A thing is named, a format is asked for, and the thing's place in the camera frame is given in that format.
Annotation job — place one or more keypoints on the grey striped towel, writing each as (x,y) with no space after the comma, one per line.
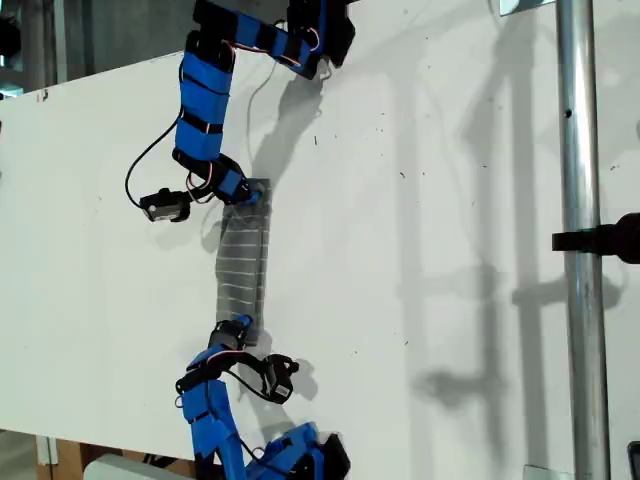
(240,270)

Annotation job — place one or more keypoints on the white plastic box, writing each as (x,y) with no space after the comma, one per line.
(125,469)

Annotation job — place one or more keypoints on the black round object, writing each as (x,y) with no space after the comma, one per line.
(7,36)

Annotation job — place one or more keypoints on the black clamp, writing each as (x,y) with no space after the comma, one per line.
(605,239)

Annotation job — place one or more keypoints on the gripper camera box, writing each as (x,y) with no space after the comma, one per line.
(280,380)
(165,206)

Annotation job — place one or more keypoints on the wooden table frame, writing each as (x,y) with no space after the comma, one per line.
(65,457)

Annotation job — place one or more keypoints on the steel post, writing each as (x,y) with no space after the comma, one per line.
(582,240)

